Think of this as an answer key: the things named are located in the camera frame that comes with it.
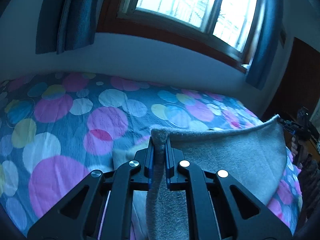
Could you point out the dark wooden doorway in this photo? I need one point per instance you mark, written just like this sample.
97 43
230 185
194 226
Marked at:
299 86

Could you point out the blue curtain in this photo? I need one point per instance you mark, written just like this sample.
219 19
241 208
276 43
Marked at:
267 44
65 25

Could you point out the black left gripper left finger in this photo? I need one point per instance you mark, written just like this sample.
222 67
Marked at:
100 206

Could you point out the light grey knit sweater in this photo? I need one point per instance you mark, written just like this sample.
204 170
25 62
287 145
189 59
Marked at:
254 156

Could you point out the brown framed window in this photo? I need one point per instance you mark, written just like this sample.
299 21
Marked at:
225 30

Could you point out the person's right hand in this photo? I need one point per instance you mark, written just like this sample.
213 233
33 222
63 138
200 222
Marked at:
300 148

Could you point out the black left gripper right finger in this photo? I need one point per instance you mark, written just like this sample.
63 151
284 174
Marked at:
218 206

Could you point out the colourful circle pattern bedsheet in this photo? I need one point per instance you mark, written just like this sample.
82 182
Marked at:
56 128

